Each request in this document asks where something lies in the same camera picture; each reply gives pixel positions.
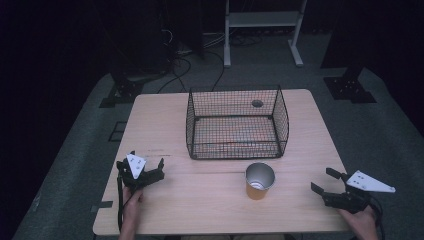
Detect white metal stand frame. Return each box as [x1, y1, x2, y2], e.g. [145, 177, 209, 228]
[223, 0, 308, 69]

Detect black tape square outline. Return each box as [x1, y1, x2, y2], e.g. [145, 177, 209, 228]
[107, 121, 128, 143]

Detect person's left hand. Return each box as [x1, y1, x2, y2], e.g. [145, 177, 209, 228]
[121, 186, 145, 232]

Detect person's right hand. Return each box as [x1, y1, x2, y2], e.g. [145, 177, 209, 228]
[337, 205, 380, 240]

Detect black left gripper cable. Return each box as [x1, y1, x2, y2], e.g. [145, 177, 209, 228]
[116, 173, 125, 233]

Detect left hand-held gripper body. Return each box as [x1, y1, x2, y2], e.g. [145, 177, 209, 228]
[116, 152, 166, 195]

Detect black tape strip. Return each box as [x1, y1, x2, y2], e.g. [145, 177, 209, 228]
[90, 200, 115, 213]

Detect metal cup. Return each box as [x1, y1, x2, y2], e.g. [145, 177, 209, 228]
[244, 161, 277, 201]

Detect black floor cables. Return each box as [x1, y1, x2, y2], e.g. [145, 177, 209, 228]
[155, 28, 264, 95]

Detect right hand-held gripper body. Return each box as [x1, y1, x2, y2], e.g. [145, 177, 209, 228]
[321, 169, 397, 215]

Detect black wire mesh basket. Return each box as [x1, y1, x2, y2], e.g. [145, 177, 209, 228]
[185, 84, 291, 161]

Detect black stand base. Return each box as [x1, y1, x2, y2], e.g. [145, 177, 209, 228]
[322, 65, 378, 105]
[98, 73, 145, 109]

